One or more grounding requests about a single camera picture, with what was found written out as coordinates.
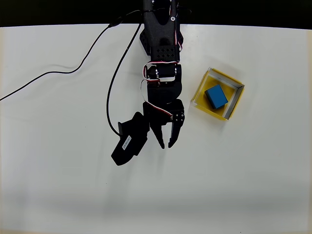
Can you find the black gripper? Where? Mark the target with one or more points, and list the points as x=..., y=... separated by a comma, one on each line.
x=159, y=117

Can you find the yellow square tray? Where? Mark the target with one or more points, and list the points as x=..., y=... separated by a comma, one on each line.
x=202, y=102

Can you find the blue cube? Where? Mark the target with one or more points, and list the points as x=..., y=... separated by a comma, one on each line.
x=217, y=95

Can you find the black gripper-mounted camera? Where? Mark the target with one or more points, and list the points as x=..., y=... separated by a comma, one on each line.
x=131, y=139

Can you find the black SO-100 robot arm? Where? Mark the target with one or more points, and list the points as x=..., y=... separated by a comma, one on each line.
x=158, y=31

